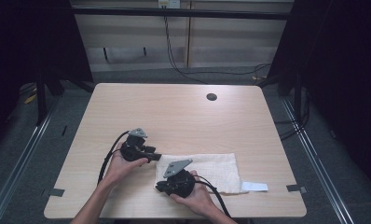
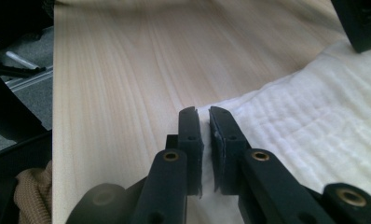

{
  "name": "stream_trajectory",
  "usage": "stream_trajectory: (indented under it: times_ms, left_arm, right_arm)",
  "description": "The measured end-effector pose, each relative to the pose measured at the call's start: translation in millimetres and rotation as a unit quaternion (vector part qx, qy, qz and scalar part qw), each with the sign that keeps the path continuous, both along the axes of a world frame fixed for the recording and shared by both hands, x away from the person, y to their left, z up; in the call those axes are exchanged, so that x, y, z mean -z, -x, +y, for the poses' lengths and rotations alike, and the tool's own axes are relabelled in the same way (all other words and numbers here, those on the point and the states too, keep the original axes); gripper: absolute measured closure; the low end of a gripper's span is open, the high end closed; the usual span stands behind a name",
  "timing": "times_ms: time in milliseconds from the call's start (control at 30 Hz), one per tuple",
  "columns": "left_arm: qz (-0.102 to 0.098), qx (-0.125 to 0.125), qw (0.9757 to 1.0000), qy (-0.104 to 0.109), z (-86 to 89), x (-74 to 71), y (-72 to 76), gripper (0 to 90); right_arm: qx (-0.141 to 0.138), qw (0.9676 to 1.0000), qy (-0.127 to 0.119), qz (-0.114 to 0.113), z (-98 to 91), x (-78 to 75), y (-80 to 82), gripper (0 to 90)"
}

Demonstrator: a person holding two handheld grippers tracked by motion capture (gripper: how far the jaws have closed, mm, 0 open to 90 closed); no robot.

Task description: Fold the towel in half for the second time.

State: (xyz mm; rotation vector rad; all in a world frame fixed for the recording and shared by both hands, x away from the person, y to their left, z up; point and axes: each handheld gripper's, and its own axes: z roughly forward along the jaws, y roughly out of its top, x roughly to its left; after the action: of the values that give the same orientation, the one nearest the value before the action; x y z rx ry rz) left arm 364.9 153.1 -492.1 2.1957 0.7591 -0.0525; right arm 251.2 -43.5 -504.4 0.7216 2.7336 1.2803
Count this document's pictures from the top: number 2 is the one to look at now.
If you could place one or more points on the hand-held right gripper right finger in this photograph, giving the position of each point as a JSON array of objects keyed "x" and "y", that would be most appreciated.
[{"x": 228, "y": 152}]

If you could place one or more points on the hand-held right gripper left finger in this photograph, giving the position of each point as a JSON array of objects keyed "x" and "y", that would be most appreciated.
[{"x": 190, "y": 149}]

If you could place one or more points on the white muslin cloth peach print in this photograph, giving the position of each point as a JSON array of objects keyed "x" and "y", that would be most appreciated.
[{"x": 305, "y": 137}]

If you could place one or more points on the beige knitted cloth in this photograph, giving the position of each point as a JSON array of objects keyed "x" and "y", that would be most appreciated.
[{"x": 34, "y": 193}]

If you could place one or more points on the black stand base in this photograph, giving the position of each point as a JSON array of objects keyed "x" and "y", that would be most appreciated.
[{"x": 9, "y": 109}]

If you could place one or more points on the white tube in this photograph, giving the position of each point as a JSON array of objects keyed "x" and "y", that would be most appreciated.
[{"x": 21, "y": 60}]

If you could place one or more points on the aluminium rail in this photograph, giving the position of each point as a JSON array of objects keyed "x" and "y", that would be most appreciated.
[{"x": 31, "y": 81}]

